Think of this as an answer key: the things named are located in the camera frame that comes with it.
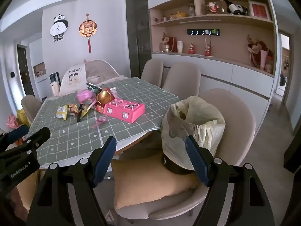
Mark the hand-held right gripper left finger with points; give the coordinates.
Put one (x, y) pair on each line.
(104, 162)

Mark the beige mesh food cover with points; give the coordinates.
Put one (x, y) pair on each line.
(103, 69)

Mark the red snack packet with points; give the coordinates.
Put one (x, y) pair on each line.
(99, 109)

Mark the white printed bag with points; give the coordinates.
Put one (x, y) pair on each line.
(73, 80)

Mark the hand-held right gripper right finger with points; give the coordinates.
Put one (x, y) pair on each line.
(197, 160)

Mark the wall picture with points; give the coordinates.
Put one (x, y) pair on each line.
(38, 70)

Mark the dark door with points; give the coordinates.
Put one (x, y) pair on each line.
(23, 75)

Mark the yellow teapot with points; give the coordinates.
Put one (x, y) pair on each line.
(178, 15)

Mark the red cylinder with gold inside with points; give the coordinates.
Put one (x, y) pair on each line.
(104, 97)

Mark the dark glass cabinet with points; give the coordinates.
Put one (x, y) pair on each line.
(138, 40)

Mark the flower bouquet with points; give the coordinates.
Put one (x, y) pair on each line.
(257, 49)

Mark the pink bag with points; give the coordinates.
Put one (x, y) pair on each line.
(11, 121)

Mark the green checked tablecloth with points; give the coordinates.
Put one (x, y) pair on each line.
(141, 91)

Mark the white cup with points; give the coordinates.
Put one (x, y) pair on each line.
(180, 47)

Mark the orange snack packet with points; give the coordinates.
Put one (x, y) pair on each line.
(73, 108)

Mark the yellow orange bag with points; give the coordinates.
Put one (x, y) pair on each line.
(22, 117)

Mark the wooden shelf unit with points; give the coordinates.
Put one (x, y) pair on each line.
(235, 42)

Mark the glass jar with flowers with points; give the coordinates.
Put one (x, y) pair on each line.
(164, 46)

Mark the red gift bag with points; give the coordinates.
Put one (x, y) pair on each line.
(172, 44)

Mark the red gold wall ornament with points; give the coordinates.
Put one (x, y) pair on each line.
(87, 28)

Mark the beige chair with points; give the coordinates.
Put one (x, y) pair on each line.
(235, 113)
(30, 107)
(151, 70)
(181, 77)

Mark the panda wine bottle holder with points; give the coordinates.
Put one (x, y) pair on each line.
(235, 9)

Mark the black bin with yellow bag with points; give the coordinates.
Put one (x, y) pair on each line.
(207, 131)

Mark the white bottle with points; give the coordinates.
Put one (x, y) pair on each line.
(55, 89)

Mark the panda wall clock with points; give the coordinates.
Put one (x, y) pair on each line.
(58, 27)

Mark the pink square box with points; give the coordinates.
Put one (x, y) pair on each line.
(84, 95)

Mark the yellow white snack packet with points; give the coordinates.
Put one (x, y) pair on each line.
(61, 112)

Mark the small red figurine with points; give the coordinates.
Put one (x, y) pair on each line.
(207, 51)
(191, 49)

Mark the pink toy stove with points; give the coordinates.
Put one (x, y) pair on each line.
(117, 110)

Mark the white lower cabinets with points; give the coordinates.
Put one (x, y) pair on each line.
(235, 80)

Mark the red framed picture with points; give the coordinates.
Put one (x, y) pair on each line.
(258, 10)

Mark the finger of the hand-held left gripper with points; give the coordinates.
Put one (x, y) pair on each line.
(38, 135)
(16, 133)

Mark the dark green wrapper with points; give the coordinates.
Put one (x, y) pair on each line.
(94, 87)

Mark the red seated figurine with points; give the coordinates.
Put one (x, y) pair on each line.
(212, 8)

